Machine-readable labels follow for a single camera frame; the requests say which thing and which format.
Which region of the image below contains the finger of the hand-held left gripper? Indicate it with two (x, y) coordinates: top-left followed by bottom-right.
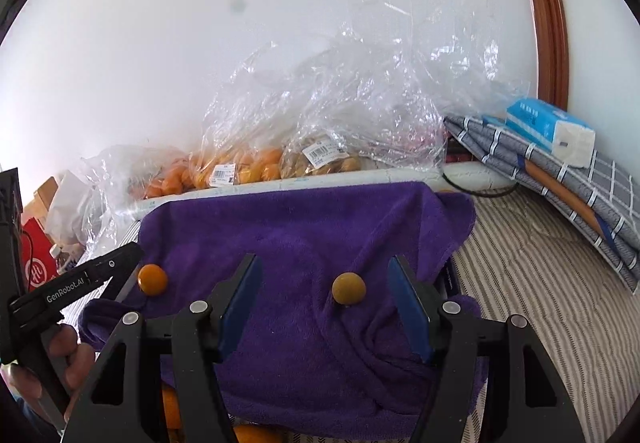
(89, 242), (146, 302)

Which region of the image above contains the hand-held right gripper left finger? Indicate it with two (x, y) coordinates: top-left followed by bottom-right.
(60, 253), (263, 443)

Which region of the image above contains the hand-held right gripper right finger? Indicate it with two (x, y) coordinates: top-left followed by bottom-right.
(387, 255), (586, 443)

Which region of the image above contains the small orange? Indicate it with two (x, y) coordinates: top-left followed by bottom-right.
(137, 264), (168, 296)

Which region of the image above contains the yellow-green round fruit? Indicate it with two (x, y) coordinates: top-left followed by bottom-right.
(332, 272), (367, 306)

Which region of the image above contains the person's left hand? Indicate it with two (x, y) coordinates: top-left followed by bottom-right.
(0, 323), (96, 412)

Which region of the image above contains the red paper bag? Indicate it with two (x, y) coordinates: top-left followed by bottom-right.
(20, 217), (63, 291)

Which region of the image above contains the white plastic bag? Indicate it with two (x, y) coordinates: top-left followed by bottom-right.
(47, 170), (101, 246)

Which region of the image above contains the clear bag of oranges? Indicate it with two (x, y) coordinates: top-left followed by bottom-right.
(192, 40), (288, 188)
(80, 145), (201, 254)

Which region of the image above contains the purple towel-lined tray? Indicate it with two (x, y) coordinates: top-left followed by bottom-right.
(80, 182), (488, 441)

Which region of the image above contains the striped mattress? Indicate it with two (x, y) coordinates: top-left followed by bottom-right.
(60, 188), (640, 443)

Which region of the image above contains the long white box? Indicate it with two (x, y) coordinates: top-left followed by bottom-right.
(130, 163), (516, 218)

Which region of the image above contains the clear bag of brown fruit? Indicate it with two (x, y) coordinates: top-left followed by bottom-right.
(280, 0), (531, 178)

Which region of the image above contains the blue white tissue pack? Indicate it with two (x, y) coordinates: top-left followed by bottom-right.
(505, 97), (597, 168)

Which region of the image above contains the grey checked folded cloth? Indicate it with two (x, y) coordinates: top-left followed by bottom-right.
(444, 115), (640, 295)

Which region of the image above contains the black cable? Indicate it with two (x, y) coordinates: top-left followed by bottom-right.
(442, 168), (518, 198)

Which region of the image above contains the brown wooden door frame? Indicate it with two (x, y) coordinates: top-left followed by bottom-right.
(507, 0), (571, 111)

